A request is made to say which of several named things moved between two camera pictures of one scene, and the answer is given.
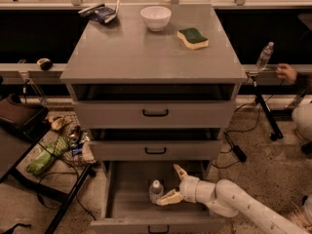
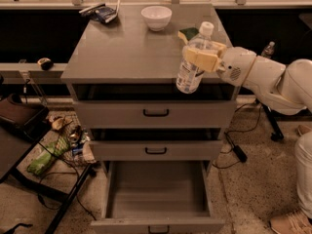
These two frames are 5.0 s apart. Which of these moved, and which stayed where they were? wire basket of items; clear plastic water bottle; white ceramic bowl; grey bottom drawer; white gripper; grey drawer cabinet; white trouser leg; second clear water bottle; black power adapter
Moved: clear plastic water bottle; white trouser leg; white gripper
Stayed: grey drawer cabinet; black power adapter; grey bottom drawer; white ceramic bowl; second clear water bottle; wire basket of items
